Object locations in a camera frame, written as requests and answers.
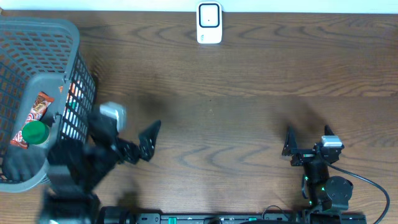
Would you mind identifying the grey plastic shopping basket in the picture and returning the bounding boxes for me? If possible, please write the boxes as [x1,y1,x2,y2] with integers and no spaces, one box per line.
[1,16,96,193]

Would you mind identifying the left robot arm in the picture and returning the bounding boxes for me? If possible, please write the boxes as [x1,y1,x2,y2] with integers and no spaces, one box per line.
[39,111,161,223]

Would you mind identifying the red chocolate bar wrapper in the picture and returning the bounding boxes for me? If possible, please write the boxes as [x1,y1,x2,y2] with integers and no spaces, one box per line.
[10,92,54,149]

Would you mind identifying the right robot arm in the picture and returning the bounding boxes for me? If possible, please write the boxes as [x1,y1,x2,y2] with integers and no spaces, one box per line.
[282,126,353,223]

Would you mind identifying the green lid jar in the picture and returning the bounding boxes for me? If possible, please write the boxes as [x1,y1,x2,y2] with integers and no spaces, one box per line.
[22,121,50,145]

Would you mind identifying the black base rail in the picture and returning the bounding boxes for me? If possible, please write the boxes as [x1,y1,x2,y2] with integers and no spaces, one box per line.
[94,207,367,224]

